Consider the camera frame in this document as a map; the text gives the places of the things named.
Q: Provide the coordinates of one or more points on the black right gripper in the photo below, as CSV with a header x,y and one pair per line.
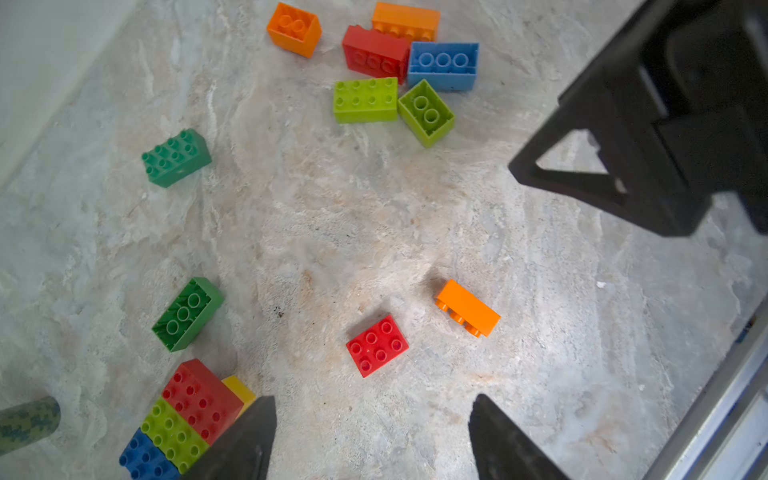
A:
x,y
677,102

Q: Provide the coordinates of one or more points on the small orange lego brick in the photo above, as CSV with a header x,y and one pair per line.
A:
x,y
468,311
294,30

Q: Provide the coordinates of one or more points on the small dark blue lego brick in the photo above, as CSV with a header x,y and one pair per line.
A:
x,y
144,461

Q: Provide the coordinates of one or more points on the yellow lego brick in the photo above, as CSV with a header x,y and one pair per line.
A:
x,y
244,394

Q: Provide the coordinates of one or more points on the small lime green lego brick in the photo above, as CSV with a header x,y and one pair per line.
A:
x,y
426,114

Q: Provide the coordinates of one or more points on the dark green lego brick far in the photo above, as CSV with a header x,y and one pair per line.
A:
x,y
176,158

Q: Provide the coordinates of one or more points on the dark green lego brick near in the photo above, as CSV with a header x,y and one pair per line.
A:
x,y
186,316

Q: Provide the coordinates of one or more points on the metal corner frame post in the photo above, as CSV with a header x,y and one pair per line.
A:
x,y
724,433

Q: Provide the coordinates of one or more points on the red lego brick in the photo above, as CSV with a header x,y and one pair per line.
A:
x,y
377,346
202,400
375,54

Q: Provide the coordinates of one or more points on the dark green lego brick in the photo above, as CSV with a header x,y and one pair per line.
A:
x,y
186,316
176,158

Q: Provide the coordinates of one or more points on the long orange lego brick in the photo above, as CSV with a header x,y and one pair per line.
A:
x,y
405,22

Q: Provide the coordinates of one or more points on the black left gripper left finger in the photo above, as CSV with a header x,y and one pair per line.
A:
x,y
243,450

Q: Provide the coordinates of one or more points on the green camouflage can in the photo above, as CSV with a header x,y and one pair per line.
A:
x,y
28,423

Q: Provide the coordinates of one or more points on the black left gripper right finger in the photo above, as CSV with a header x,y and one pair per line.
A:
x,y
502,450

